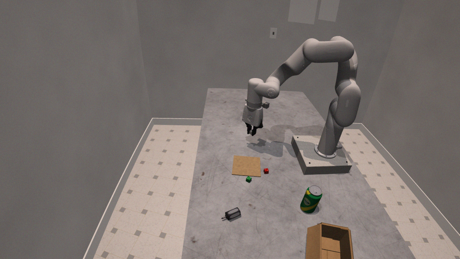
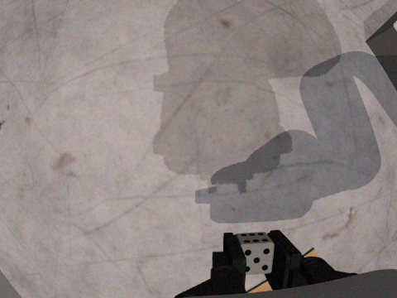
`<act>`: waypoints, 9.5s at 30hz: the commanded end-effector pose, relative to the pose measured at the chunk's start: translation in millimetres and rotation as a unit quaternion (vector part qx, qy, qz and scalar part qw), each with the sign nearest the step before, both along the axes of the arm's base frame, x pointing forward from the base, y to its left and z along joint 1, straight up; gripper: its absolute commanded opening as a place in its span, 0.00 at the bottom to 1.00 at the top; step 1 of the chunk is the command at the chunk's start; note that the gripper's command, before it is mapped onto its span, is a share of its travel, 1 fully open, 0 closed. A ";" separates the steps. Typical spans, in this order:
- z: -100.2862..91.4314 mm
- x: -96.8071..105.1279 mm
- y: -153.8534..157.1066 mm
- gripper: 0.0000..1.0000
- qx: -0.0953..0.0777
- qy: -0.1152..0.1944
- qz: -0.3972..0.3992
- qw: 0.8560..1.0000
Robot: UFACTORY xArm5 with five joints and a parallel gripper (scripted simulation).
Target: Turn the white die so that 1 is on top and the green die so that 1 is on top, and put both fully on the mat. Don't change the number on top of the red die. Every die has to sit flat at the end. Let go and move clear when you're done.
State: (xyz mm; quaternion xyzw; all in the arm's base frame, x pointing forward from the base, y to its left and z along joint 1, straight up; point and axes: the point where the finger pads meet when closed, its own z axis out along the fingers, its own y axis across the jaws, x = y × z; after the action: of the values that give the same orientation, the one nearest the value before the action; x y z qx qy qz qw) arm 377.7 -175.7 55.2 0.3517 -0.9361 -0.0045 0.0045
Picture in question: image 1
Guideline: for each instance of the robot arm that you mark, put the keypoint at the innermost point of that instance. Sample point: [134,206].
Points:
[342,110]

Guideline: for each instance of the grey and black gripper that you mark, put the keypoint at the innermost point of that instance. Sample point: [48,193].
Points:
[253,116]

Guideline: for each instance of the open brown cardboard box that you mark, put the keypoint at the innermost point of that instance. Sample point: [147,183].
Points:
[328,241]

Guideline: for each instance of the green soda can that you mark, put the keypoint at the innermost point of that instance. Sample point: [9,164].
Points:
[311,199]

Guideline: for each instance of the tan mat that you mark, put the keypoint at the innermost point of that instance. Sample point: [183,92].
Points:
[246,166]

